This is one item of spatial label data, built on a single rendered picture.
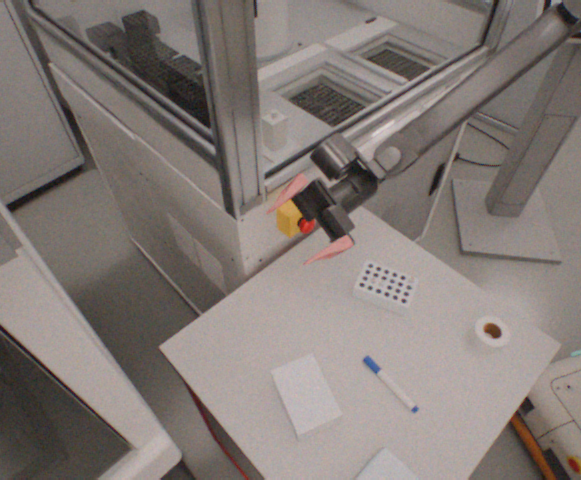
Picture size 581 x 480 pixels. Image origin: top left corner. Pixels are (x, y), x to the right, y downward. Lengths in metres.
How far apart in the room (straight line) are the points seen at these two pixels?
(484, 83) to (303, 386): 0.60
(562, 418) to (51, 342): 1.42
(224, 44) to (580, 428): 1.41
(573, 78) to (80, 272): 2.16
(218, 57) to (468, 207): 1.84
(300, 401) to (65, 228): 1.79
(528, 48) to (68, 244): 2.02
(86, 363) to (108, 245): 1.75
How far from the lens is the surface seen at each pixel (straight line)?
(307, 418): 0.81
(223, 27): 0.66
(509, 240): 2.26
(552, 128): 2.06
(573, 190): 2.76
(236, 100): 0.72
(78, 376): 0.49
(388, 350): 0.93
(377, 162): 0.73
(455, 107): 0.78
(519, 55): 0.82
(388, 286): 0.97
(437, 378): 0.93
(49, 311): 0.41
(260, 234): 0.96
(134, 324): 1.91
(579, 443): 1.58
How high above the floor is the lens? 1.58
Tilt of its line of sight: 51 degrees down
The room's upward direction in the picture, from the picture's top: straight up
